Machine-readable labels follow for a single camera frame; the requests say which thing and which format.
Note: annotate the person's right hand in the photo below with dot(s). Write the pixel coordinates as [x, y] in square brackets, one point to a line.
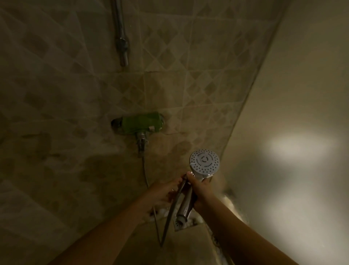
[203, 192]

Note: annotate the person's left hand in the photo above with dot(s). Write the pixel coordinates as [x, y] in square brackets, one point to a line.
[163, 193]

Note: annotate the green shower mixer valve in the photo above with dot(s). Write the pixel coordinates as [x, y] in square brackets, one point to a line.
[139, 122]

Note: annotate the person's right forearm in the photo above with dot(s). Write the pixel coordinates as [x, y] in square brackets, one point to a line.
[245, 237]

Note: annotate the person's left forearm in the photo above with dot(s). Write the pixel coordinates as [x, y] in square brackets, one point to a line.
[114, 234]

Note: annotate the square metal floor drain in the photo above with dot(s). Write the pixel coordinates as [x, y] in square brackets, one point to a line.
[195, 221]

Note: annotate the chrome shower slide rail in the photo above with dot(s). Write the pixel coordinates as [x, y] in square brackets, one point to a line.
[120, 32]

